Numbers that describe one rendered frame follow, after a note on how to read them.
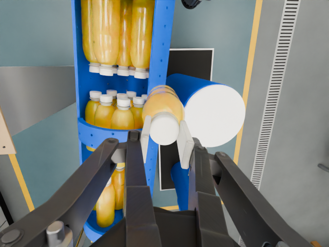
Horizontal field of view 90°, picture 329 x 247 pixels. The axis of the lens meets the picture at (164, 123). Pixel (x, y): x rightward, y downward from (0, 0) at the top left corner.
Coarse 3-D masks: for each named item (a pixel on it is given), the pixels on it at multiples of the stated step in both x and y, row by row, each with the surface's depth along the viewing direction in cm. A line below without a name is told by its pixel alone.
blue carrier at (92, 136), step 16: (80, 0) 48; (160, 0) 40; (80, 16) 49; (160, 16) 41; (80, 32) 50; (160, 32) 43; (80, 48) 51; (160, 48) 45; (80, 64) 52; (160, 64) 46; (80, 80) 53; (96, 80) 62; (112, 80) 66; (128, 80) 68; (144, 80) 67; (160, 80) 49; (80, 96) 54; (80, 112) 55; (80, 128) 50; (96, 128) 46; (80, 144) 56; (96, 144) 48; (80, 160) 58; (96, 224) 68; (112, 224) 69
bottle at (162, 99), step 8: (152, 88) 40; (160, 88) 33; (168, 88) 35; (152, 96) 27; (160, 96) 26; (168, 96) 26; (176, 96) 30; (144, 104) 27; (152, 104) 25; (160, 104) 24; (168, 104) 24; (176, 104) 25; (144, 112) 25; (152, 112) 24; (160, 112) 22; (168, 112) 22; (176, 112) 24; (184, 112) 26; (144, 120) 25; (152, 120) 23; (176, 120) 23; (184, 120) 26
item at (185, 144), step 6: (180, 126) 21; (186, 126) 20; (180, 132) 20; (186, 132) 18; (180, 138) 20; (186, 138) 16; (180, 144) 19; (186, 144) 16; (192, 144) 16; (180, 150) 18; (186, 150) 16; (180, 156) 18; (186, 156) 16; (186, 162) 16; (186, 168) 16
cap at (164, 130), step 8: (160, 120) 20; (168, 120) 20; (152, 128) 21; (160, 128) 21; (168, 128) 21; (176, 128) 21; (152, 136) 21; (160, 136) 21; (168, 136) 21; (176, 136) 21; (160, 144) 22; (168, 144) 22
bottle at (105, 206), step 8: (112, 184) 65; (104, 192) 62; (112, 192) 64; (104, 200) 62; (112, 200) 64; (96, 208) 65; (104, 208) 63; (112, 208) 66; (96, 216) 67; (104, 216) 65; (112, 216) 67; (104, 224) 66
